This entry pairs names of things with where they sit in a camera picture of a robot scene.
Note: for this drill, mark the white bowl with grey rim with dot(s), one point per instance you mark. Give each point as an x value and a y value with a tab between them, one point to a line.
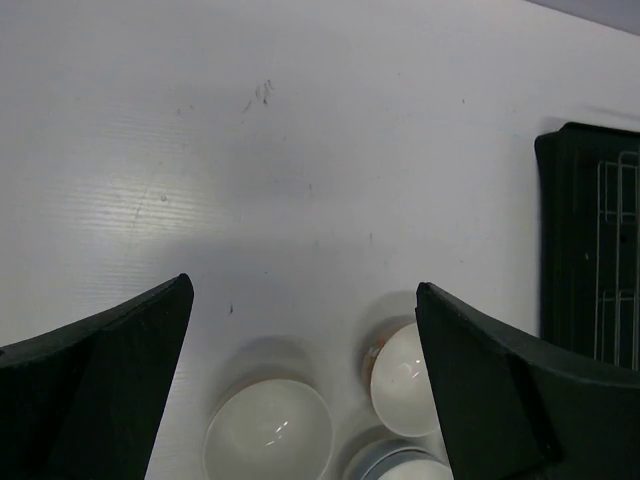
396	459

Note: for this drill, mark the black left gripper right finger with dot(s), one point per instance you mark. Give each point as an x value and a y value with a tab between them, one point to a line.
512	406

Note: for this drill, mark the black drip tray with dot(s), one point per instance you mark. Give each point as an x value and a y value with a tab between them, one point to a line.
567	161

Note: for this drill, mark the wire dish rack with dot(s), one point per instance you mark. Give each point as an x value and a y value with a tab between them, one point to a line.
616	322

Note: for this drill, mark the beige bowl with leaf pattern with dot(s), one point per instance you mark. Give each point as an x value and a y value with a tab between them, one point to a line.
395	374

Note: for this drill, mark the white ribbed bowl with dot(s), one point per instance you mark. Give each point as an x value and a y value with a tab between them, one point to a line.
272	429

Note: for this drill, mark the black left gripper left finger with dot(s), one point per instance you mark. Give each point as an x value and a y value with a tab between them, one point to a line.
85	401

